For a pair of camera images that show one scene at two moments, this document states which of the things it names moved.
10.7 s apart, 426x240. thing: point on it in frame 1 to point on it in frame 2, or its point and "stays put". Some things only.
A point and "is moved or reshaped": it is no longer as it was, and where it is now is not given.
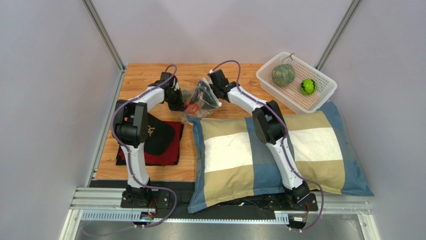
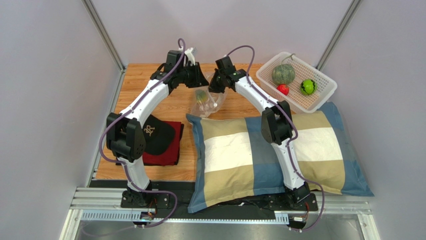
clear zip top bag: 201,102 is moved or reshaped
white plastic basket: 295,82 stays put
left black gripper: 179,106 to 199,80
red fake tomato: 193,108 to 284,88
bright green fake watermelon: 308,86 stays put
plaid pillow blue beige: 230,164 stays put
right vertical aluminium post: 338,34 stays put
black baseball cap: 161,135 stays put
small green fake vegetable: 186,95 to 201,95
